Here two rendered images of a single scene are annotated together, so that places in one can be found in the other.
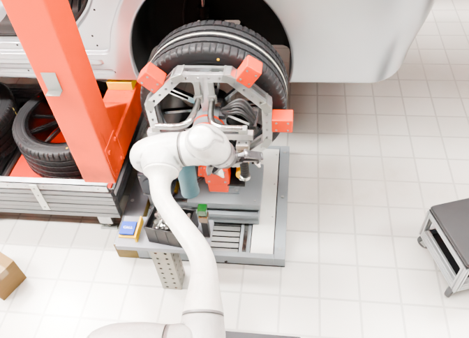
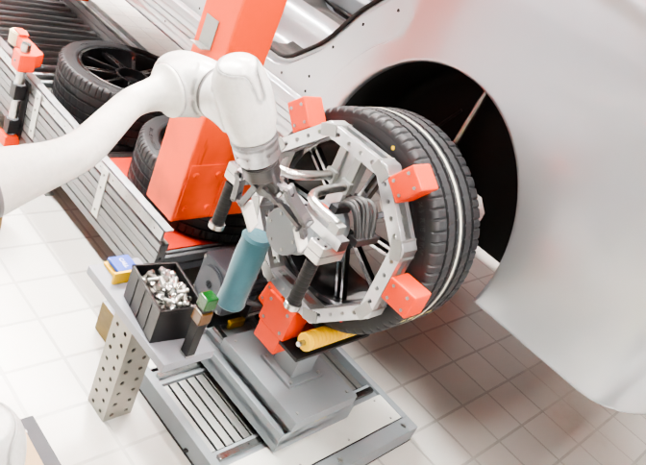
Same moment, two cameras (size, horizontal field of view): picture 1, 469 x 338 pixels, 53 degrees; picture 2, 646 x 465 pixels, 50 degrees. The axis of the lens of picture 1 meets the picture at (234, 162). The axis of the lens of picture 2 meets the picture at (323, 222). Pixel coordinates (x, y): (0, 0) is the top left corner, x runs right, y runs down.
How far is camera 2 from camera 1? 0.79 m
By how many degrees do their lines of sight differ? 27
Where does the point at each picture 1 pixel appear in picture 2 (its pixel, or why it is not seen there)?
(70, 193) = (128, 210)
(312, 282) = not seen: outside the picture
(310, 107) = (497, 426)
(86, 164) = (163, 169)
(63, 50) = not seen: outside the picture
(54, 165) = (146, 172)
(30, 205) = (85, 196)
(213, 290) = (28, 165)
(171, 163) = (184, 82)
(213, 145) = (240, 83)
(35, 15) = not seen: outside the picture
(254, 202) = (293, 414)
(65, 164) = not seen: hidden behind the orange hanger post
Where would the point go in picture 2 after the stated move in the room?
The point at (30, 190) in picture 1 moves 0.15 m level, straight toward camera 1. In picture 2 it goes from (100, 175) to (86, 192)
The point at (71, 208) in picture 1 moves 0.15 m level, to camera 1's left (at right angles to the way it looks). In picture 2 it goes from (113, 233) to (89, 212)
